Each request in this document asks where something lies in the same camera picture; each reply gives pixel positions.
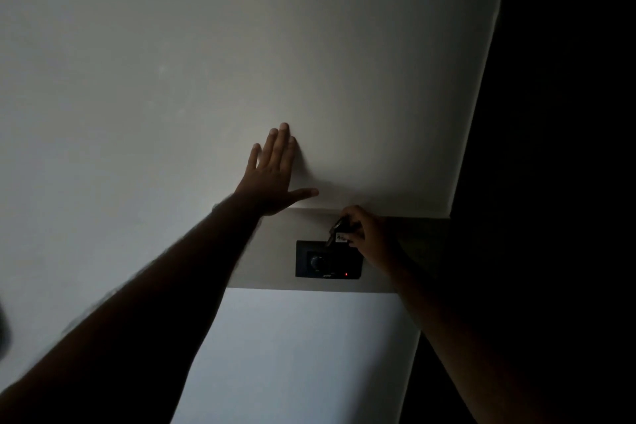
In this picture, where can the person's right hand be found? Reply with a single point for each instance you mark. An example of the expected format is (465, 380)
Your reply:
(371, 237)

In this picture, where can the person's left hand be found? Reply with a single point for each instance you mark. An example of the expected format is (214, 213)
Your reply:
(268, 183)

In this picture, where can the person's left thumb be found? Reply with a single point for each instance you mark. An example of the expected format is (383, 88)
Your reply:
(304, 194)

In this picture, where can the person's right fingers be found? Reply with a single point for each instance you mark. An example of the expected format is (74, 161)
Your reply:
(354, 225)

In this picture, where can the person's left little finger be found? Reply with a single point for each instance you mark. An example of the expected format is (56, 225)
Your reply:
(253, 157)

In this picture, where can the person's left middle finger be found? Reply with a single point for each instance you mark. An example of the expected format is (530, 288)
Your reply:
(279, 145)

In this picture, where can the small black plug adapter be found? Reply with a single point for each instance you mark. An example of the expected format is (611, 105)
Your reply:
(338, 232)

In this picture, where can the person's left forearm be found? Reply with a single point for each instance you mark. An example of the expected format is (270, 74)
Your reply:
(129, 319)

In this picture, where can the person's right forearm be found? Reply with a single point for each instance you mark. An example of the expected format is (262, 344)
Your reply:
(462, 344)

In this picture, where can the black wall switch panel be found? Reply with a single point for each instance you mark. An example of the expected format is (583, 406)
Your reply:
(325, 262)

